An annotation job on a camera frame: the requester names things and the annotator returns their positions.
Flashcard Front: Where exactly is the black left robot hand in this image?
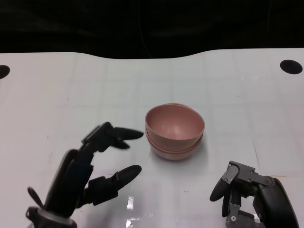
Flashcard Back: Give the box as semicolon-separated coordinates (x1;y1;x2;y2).
44;122;145;217

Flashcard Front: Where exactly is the black backdrop curtain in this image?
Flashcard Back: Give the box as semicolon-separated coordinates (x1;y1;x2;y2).
0;0;304;59

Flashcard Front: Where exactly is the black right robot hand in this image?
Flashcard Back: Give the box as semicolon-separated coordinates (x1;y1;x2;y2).
209;161;300;228

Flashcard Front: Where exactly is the black round table grommet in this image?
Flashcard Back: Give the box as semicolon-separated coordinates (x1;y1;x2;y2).
280;59;303;75
0;65;10;80

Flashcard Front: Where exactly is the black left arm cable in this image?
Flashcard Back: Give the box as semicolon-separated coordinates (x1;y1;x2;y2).
27;187;45;208

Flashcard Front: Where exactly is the pink plastic bowl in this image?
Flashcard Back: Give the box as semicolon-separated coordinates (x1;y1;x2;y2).
145;132;204;154
149;142;200;162
145;103;205;148

